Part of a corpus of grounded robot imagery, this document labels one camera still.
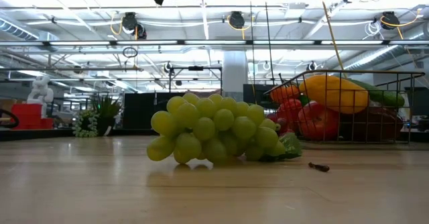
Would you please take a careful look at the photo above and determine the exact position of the yellow orange mango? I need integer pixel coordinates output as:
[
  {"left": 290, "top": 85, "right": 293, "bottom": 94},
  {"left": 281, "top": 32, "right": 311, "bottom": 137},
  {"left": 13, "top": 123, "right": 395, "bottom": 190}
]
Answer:
[{"left": 298, "top": 75, "right": 369, "bottom": 115}]

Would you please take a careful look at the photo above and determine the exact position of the red bell pepper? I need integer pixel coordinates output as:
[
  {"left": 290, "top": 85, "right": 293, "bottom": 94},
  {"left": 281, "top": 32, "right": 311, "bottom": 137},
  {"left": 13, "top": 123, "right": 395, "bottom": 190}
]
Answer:
[{"left": 277, "top": 99, "right": 304, "bottom": 133}]

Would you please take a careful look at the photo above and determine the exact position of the red apple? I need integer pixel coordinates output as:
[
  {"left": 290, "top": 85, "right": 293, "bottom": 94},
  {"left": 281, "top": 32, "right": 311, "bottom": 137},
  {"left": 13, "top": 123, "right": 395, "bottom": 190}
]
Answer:
[{"left": 297, "top": 101, "right": 339, "bottom": 142}]

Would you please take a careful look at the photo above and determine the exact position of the green cucumber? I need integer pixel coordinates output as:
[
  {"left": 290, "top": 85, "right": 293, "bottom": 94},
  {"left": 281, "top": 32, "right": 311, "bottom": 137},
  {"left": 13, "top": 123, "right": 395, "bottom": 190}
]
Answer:
[{"left": 348, "top": 78, "right": 406, "bottom": 108}]

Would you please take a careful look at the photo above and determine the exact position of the ceiling light strip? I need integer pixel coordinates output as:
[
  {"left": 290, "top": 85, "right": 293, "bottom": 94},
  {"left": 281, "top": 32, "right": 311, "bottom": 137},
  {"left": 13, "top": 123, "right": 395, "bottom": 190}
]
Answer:
[{"left": 0, "top": 40, "right": 429, "bottom": 47}]

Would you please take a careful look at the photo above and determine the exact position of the white pillar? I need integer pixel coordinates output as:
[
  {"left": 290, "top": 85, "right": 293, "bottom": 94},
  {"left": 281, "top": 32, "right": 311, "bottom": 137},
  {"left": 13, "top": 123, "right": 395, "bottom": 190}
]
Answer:
[{"left": 223, "top": 51, "right": 249, "bottom": 101}]

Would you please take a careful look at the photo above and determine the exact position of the black monitor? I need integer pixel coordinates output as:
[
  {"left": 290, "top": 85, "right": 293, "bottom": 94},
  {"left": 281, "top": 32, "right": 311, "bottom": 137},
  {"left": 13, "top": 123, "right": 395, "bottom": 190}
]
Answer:
[
  {"left": 243, "top": 84, "right": 286, "bottom": 110},
  {"left": 404, "top": 86, "right": 429, "bottom": 117}
]

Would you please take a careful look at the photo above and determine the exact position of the black partition panel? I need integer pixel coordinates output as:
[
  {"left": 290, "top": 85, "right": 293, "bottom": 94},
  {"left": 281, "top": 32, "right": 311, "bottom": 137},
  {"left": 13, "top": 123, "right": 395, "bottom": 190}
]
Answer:
[{"left": 123, "top": 92, "right": 188, "bottom": 131}]

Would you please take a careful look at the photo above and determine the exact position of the purple grape bunch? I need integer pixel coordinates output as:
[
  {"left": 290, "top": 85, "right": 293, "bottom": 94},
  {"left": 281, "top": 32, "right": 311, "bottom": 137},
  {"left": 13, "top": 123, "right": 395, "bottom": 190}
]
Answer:
[{"left": 266, "top": 112, "right": 296, "bottom": 138}]

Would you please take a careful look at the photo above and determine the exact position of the potted succulent plant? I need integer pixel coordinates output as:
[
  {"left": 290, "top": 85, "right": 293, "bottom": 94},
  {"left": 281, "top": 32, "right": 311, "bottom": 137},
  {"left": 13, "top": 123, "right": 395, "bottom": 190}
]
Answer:
[{"left": 72, "top": 95, "right": 123, "bottom": 138}]

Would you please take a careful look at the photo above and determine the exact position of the green grape bunch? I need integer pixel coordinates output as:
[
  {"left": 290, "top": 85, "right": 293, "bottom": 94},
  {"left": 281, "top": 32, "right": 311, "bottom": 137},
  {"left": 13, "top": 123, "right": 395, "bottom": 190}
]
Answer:
[{"left": 146, "top": 92, "right": 303, "bottom": 166}]

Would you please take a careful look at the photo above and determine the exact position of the white robot statue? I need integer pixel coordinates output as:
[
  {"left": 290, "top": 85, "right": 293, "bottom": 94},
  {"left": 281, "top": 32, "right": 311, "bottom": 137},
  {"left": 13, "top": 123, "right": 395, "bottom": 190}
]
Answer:
[{"left": 26, "top": 75, "right": 54, "bottom": 117}]

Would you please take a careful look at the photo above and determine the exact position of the small brown stem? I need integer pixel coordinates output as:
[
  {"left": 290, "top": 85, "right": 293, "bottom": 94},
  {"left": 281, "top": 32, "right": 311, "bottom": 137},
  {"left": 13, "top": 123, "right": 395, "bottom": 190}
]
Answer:
[{"left": 308, "top": 162, "right": 330, "bottom": 173}]

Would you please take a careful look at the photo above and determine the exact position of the red box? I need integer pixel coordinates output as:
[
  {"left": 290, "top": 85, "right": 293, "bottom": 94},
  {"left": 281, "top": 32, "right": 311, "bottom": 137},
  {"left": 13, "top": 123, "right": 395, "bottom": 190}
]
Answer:
[{"left": 10, "top": 103, "right": 54, "bottom": 130}]

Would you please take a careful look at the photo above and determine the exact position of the black hanging cable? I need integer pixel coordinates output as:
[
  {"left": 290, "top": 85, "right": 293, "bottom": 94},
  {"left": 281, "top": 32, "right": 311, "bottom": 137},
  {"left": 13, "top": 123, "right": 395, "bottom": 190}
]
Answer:
[{"left": 262, "top": 0, "right": 275, "bottom": 86}]

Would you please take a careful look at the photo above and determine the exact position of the black ceiling cable reel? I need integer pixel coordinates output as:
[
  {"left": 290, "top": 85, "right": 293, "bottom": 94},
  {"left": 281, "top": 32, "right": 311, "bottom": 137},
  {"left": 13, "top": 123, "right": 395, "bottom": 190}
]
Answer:
[
  {"left": 227, "top": 11, "right": 246, "bottom": 30},
  {"left": 380, "top": 11, "right": 402, "bottom": 30},
  {"left": 121, "top": 11, "right": 147, "bottom": 40}
]

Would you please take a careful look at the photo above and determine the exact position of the yellow hanging cable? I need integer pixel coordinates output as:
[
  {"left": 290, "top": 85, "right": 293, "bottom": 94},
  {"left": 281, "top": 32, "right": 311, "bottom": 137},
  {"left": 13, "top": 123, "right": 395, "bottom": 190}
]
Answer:
[{"left": 316, "top": 0, "right": 353, "bottom": 91}]

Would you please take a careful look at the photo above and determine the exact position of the black metal stand frame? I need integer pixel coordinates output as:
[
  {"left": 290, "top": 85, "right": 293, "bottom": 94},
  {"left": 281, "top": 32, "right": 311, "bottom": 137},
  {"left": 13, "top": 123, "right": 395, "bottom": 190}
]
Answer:
[{"left": 168, "top": 65, "right": 223, "bottom": 96}]

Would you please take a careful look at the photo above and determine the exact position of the wire mesh basket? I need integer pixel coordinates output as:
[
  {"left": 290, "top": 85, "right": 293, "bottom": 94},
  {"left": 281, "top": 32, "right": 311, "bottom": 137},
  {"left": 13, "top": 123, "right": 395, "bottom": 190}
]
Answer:
[{"left": 264, "top": 69, "right": 426, "bottom": 144}]

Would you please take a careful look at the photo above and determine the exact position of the black table frame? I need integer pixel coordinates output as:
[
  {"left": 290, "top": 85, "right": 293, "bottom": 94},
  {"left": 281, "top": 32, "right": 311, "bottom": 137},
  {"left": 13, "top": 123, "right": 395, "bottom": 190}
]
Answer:
[{"left": 0, "top": 129, "right": 429, "bottom": 143}]

